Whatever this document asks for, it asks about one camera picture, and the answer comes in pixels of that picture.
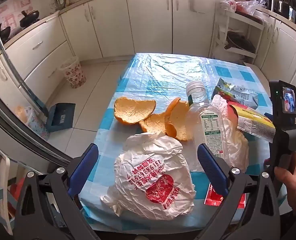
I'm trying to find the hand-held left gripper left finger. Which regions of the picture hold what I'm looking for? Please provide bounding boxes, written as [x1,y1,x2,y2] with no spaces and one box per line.
[14,143,99,240]

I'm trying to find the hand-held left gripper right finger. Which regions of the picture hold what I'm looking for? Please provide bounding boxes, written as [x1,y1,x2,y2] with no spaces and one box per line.
[197,144,280,240]

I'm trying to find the yellow snack wrapper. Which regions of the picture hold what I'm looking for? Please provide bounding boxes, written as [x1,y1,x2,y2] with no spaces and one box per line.
[227,101,276,143]

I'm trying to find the plain white plastic bag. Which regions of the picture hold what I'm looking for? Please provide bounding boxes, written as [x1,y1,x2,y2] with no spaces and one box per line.
[220,116,250,173]

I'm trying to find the red foil wrapper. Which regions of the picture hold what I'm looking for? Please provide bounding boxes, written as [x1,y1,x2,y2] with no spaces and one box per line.
[204,182,246,208]

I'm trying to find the clear plastic bottle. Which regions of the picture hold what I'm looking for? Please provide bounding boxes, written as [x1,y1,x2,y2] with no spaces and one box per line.
[185,80,238,173]

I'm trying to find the orange peel piece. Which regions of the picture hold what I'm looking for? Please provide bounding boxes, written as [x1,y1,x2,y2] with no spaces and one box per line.
[138,112,177,137]
[165,97,196,142]
[113,96,157,125]

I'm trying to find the white paper wrapper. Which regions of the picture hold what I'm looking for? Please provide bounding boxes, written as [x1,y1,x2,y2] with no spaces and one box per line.
[100,132,196,221]

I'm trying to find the light blue drink carton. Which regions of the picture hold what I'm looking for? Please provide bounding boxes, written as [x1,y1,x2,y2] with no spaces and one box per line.
[211,77,259,110]

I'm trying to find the floral plastic bag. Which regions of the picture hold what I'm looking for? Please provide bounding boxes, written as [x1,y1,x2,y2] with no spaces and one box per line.
[15,105,51,142]

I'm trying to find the white tall side cabinets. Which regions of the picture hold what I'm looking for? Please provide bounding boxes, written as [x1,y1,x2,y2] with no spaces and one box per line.
[261,7,296,135]

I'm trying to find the floral waste basket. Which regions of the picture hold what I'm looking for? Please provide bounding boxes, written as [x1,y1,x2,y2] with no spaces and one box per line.
[60,56,87,89]

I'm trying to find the blue checkered tablecloth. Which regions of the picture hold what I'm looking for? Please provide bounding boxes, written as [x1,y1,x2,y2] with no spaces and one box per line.
[79,52,289,230]

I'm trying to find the black frying pan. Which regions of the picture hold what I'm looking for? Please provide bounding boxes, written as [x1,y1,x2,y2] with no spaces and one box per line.
[224,31,256,53]

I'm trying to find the white storage rack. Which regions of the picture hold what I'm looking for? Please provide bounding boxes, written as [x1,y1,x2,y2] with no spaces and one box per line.
[212,4,266,60]

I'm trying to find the clear plastic bag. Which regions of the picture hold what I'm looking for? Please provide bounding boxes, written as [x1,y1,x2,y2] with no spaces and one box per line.
[234,0,267,15]

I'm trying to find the white and red shopping bag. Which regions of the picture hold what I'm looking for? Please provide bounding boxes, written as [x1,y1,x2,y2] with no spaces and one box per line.
[218,0,237,12]

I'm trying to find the white kitchen base cabinets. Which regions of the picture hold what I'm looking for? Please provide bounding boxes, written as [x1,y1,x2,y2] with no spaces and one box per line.
[0,0,223,110]

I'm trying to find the blue long-handled dustpan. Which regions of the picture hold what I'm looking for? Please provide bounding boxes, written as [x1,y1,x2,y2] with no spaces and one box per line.
[0,11,76,133]

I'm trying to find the white frame shelf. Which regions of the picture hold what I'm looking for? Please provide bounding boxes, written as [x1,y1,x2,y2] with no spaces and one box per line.
[0,142,20,233]

